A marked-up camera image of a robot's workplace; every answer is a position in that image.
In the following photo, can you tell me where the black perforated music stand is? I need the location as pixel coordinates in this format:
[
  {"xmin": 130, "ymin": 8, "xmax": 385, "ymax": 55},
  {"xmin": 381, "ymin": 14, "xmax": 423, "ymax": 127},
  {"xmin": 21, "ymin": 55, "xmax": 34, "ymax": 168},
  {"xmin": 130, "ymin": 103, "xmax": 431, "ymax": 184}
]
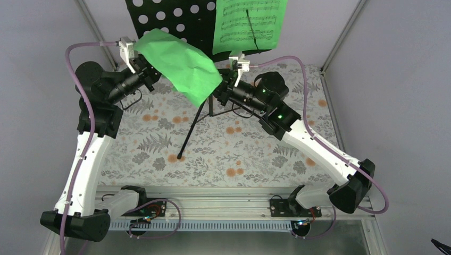
[{"xmin": 126, "ymin": 1, "xmax": 287, "ymax": 158}]

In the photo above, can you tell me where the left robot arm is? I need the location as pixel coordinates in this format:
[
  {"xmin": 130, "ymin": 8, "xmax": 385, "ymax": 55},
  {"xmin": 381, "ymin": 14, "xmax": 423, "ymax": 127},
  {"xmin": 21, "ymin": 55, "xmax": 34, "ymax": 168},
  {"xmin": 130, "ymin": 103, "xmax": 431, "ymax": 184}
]
[{"xmin": 40, "ymin": 55, "xmax": 161, "ymax": 242}]

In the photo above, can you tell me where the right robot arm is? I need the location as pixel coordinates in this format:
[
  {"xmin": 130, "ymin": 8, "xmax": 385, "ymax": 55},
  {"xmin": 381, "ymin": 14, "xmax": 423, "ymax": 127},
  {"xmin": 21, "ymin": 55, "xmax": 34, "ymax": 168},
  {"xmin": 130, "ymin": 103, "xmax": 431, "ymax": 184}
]
[{"xmin": 213, "ymin": 69, "xmax": 375, "ymax": 216}]

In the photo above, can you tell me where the floral patterned table mat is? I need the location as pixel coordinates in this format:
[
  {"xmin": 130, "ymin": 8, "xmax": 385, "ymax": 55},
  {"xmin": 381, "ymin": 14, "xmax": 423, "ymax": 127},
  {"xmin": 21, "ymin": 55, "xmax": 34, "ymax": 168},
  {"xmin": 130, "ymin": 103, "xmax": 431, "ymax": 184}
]
[{"xmin": 99, "ymin": 79, "xmax": 331, "ymax": 187}]

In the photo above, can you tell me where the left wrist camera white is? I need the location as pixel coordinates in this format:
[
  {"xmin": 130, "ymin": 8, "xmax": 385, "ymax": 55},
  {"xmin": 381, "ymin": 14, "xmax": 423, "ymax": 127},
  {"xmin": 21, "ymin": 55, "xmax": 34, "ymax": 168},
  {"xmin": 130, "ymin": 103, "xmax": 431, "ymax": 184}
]
[{"xmin": 118, "ymin": 37, "xmax": 136, "ymax": 74}]

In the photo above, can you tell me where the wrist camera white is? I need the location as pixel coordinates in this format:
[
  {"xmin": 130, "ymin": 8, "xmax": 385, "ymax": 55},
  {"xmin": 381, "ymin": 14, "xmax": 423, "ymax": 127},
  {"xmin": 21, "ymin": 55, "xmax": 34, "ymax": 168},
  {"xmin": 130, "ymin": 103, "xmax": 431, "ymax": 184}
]
[
  {"xmin": 118, "ymin": 37, "xmax": 136, "ymax": 74},
  {"xmin": 229, "ymin": 50, "xmax": 250, "ymax": 88}
]

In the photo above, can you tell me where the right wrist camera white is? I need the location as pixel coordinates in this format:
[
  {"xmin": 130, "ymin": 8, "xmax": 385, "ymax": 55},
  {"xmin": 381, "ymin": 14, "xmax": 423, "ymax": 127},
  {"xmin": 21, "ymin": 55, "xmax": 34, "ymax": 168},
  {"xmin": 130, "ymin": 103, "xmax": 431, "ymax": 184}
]
[{"xmin": 229, "ymin": 50, "xmax": 250, "ymax": 88}]

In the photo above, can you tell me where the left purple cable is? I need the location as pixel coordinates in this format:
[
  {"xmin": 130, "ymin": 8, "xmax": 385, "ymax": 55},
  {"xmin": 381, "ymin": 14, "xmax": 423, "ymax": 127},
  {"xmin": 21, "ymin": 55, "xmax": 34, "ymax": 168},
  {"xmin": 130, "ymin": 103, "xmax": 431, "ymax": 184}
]
[{"xmin": 59, "ymin": 41, "xmax": 121, "ymax": 255}]

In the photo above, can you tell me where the purple cable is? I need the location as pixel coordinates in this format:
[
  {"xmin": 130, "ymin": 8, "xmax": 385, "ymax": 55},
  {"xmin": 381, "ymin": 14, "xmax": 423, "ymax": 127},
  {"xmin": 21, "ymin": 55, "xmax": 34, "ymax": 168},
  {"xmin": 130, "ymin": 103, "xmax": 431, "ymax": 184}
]
[
  {"xmin": 59, "ymin": 41, "xmax": 121, "ymax": 255},
  {"xmin": 248, "ymin": 55, "xmax": 390, "ymax": 215}
]

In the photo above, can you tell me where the aluminium rail frame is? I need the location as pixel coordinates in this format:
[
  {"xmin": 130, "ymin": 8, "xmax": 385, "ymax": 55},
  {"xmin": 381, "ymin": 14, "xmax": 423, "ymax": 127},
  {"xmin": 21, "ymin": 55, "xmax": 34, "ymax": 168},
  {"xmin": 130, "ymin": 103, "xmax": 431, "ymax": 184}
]
[{"xmin": 42, "ymin": 185, "xmax": 388, "ymax": 255}]

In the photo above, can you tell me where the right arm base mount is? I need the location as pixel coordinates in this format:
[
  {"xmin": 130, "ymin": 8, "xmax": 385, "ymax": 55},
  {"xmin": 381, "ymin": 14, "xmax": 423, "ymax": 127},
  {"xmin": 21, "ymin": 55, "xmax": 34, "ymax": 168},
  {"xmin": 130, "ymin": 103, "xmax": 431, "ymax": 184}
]
[{"xmin": 269, "ymin": 195, "xmax": 322, "ymax": 237}]

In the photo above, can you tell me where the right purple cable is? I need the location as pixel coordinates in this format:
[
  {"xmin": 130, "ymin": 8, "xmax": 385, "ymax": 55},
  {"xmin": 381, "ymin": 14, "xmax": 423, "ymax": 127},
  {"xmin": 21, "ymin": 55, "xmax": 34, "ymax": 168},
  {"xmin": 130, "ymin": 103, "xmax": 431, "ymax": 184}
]
[{"xmin": 248, "ymin": 55, "xmax": 390, "ymax": 215}]

